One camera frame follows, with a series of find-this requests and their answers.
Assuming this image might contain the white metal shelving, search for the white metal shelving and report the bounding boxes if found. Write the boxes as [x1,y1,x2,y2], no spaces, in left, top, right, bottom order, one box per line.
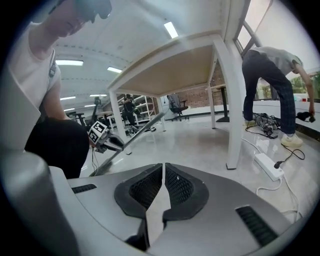
[134,94,161,124]

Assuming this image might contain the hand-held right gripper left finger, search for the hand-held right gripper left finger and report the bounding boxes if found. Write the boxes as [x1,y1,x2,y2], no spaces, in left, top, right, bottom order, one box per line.
[66,162,164,252]

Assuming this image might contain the grey office chair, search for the grey office chair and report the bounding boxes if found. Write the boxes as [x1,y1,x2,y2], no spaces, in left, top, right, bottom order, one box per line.
[166,92,190,123]

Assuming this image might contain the person's left forearm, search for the person's left forearm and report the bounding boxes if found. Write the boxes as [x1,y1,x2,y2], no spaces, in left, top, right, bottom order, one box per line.
[41,72,70,122]

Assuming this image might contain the black handheld device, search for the black handheld device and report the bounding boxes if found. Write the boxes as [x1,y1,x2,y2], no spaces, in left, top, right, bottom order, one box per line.
[296,111,317,124]

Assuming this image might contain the wooden table white legs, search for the wooden table white legs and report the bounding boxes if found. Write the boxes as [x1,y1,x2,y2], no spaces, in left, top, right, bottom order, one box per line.
[107,31,244,171]

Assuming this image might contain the black harness gear pile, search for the black harness gear pile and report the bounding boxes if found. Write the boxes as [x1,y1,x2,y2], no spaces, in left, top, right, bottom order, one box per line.
[126,124,157,137]

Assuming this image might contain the wooden desk black pedestal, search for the wooden desk black pedestal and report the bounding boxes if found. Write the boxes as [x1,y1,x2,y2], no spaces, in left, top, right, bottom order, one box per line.
[211,84,231,123]

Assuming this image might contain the dark chest harness strap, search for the dark chest harness strap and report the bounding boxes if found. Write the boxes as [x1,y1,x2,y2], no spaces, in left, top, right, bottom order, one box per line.
[48,49,57,77]

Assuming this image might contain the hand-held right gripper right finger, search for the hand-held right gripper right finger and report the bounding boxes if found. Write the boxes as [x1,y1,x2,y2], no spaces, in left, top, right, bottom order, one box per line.
[149,162,302,256]

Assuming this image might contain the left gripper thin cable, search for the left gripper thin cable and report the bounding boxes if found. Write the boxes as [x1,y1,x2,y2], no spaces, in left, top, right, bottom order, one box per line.
[90,147,98,174]

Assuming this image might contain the person's white shirt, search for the person's white shirt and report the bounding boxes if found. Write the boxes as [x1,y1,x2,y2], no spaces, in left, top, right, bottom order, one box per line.
[7,21,62,113]

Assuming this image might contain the dark framed window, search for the dark framed window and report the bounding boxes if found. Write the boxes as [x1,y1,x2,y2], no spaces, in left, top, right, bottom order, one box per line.
[233,0,320,101]

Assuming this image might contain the person's head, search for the person's head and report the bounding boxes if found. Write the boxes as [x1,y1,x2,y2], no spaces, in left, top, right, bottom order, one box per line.
[28,0,112,55]

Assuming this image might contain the person's black trousers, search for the person's black trousers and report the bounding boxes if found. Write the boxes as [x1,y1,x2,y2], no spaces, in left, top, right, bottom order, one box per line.
[24,116,90,180]

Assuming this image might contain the black power cable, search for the black power cable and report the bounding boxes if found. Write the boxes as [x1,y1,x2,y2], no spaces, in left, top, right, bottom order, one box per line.
[244,124,306,170]

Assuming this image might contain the white power strip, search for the white power strip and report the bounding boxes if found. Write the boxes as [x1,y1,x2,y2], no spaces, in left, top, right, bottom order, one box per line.
[253,152,286,182]

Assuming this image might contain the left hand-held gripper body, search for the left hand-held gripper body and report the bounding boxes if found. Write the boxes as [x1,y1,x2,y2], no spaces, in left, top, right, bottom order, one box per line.
[87,120,111,154]

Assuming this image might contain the white window ledge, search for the white window ledge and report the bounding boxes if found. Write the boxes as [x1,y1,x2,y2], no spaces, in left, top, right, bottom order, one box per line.
[251,98,320,126]

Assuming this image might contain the black cabled devices pile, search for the black cabled devices pile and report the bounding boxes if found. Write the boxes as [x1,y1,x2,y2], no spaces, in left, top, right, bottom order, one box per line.
[246,112,280,140]

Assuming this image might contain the white floor cable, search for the white floor cable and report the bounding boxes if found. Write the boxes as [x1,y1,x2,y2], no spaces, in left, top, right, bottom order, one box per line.
[241,137,304,221]

